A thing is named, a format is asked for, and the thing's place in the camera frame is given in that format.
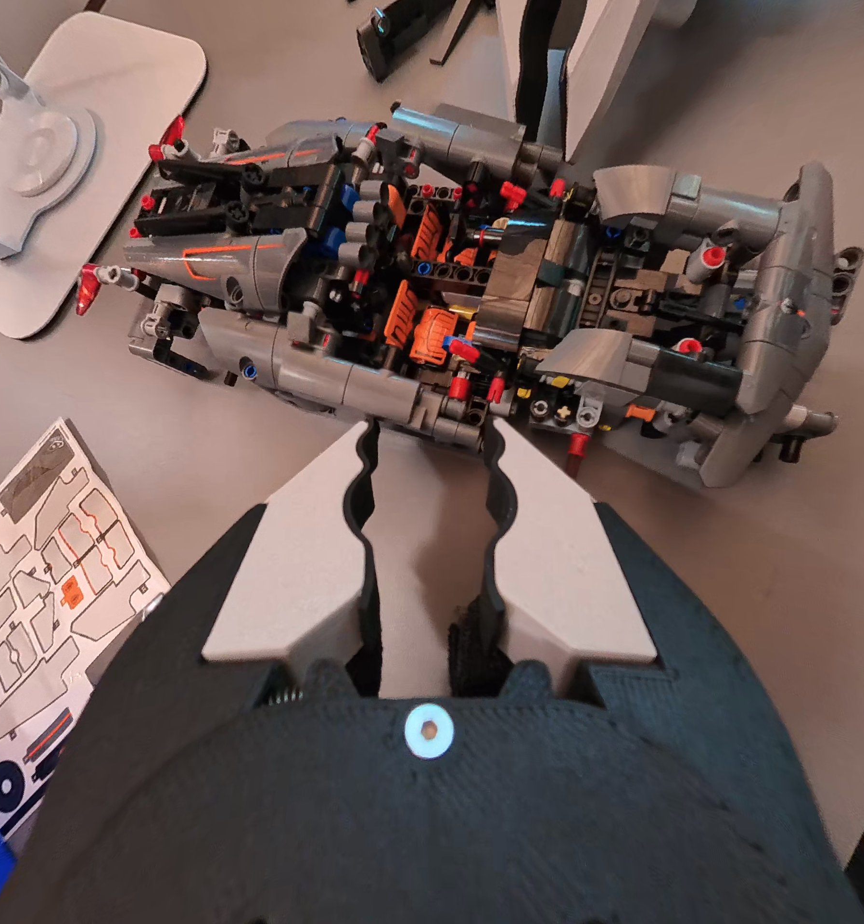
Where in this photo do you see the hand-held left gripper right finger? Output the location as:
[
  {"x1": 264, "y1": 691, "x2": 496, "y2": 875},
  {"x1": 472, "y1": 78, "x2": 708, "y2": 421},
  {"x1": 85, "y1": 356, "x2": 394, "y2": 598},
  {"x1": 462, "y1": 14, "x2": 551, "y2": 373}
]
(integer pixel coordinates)
[{"x1": 484, "y1": 417, "x2": 660, "y2": 695}]

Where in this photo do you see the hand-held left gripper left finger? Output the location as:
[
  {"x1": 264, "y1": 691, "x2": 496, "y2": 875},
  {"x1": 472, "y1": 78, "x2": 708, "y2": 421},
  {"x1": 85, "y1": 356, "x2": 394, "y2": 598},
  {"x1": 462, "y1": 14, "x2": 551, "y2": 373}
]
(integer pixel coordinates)
[{"x1": 200, "y1": 419, "x2": 382, "y2": 697}]

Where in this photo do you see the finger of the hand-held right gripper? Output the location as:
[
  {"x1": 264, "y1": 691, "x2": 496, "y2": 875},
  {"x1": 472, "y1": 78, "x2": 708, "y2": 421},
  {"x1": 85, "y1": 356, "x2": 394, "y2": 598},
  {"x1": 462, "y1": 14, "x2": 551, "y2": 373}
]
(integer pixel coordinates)
[
  {"x1": 496, "y1": 0, "x2": 569, "y2": 145},
  {"x1": 563, "y1": 0, "x2": 655, "y2": 166}
]

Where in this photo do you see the dark lego door assembly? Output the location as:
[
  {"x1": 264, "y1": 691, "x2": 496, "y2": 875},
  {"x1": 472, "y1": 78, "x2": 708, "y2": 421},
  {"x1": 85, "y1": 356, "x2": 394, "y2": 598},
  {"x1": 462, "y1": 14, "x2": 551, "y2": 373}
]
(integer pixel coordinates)
[{"x1": 355, "y1": 0, "x2": 498, "y2": 82}]

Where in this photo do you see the grey and black lego car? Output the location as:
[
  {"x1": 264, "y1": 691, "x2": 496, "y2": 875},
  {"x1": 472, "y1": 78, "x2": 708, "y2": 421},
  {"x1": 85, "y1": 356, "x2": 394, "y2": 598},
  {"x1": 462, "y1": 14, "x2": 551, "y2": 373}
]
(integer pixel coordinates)
[{"x1": 75, "y1": 101, "x2": 864, "y2": 492}]

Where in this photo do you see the lego sticker sheet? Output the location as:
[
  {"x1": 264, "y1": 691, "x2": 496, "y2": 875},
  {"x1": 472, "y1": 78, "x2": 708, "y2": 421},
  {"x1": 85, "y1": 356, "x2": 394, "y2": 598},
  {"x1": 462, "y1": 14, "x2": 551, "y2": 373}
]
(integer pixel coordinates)
[{"x1": 0, "y1": 417, "x2": 173, "y2": 842}]

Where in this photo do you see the white stand base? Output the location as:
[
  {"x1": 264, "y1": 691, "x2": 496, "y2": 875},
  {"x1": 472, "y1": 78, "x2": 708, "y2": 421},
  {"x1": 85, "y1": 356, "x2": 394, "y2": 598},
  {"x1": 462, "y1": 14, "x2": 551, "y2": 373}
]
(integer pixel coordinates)
[{"x1": 0, "y1": 11, "x2": 209, "y2": 340}]

